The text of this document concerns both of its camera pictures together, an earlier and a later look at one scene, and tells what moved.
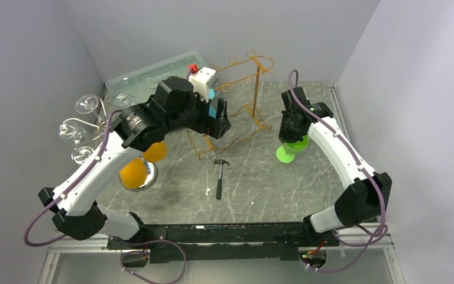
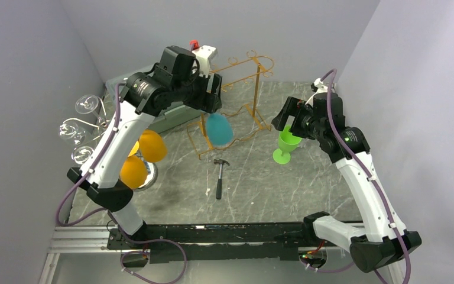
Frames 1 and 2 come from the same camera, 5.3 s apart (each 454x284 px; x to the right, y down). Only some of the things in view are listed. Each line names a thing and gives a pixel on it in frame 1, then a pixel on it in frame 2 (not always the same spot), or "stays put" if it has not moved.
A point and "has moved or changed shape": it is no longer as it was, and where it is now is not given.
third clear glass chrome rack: [80, 154] stays put
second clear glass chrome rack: [71, 132] stays put
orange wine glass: [156, 152] stays put
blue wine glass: [213, 104] has moved or changed shape
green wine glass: [285, 154] has moved or changed shape
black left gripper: [219, 125] -> [208, 102]
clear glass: [86, 104] stays put
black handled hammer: [219, 181] stays put
